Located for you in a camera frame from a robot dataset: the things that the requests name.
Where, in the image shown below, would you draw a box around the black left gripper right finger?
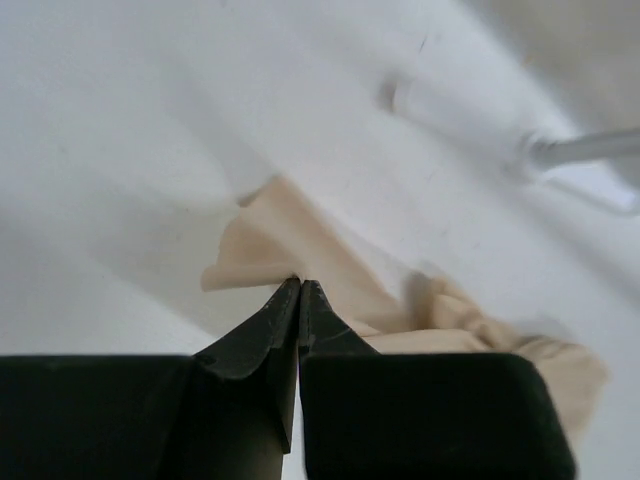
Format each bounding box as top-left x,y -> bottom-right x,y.
299,281 -> 578,480

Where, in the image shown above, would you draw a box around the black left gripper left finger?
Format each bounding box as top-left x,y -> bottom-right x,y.
1,279 -> 299,479

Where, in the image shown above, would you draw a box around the beige trousers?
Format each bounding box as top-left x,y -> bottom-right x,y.
201,179 -> 608,430

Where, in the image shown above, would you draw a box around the white clothes rack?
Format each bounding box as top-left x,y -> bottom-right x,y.
385,79 -> 639,217

